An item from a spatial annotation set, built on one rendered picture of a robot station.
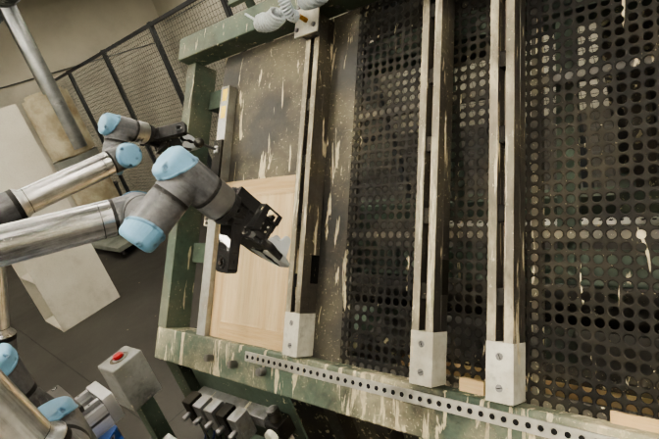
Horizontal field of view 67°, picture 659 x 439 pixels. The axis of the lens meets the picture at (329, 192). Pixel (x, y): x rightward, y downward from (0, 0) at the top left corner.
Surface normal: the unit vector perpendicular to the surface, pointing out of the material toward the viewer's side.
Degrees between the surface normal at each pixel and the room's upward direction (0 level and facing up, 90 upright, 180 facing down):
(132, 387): 90
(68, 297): 90
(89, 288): 90
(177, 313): 90
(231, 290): 55
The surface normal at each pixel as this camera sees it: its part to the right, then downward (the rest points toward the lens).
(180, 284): 0.75, -0.06
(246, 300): -0.65, -0.16
